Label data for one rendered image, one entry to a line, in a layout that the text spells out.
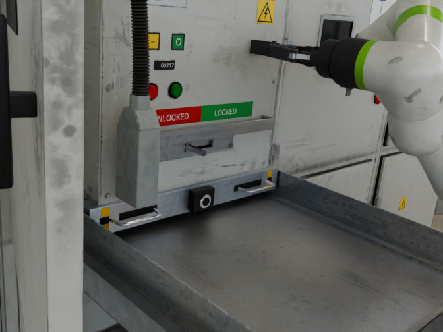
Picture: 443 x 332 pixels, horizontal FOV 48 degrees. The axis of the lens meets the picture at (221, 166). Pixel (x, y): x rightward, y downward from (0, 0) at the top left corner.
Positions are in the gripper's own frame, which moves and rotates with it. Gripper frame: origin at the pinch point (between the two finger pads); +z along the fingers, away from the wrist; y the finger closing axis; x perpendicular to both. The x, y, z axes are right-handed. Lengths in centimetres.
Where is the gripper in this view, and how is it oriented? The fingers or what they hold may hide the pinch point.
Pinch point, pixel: (264, 48)
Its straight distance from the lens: 114.1
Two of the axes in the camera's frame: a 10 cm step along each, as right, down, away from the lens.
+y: 7.3, -1.5, 6.7
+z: -6.8, -2.8, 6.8
